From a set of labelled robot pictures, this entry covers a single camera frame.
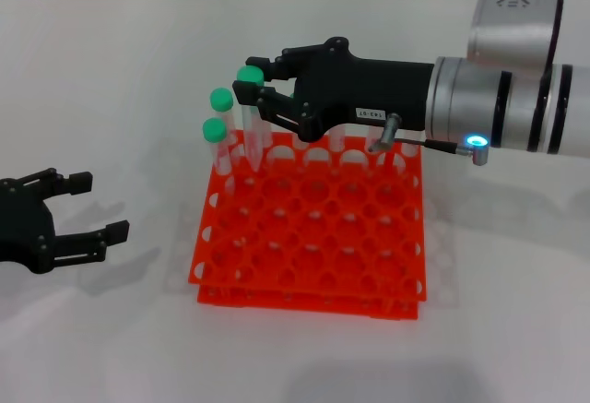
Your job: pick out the orange plastic test tube rack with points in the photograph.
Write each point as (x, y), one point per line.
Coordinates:
(313, 246)

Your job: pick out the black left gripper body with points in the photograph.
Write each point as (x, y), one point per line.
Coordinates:
(23, 223)

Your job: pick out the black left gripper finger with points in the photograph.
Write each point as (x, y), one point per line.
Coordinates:
(117, 231)
(80, 181)

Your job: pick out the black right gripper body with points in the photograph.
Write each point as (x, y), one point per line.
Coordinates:
(369, 85)

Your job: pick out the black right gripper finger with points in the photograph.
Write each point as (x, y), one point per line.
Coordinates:
(281, 108)
(295, 59)

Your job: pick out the green-capped clear test tube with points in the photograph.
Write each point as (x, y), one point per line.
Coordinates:
(338, 140)
(215, 129)
(268, 138)
(250, 74)
(372, 134)
(302, 144)
(222, 98)
(409, 148)

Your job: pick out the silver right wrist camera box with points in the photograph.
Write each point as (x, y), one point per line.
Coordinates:
(516, 20)

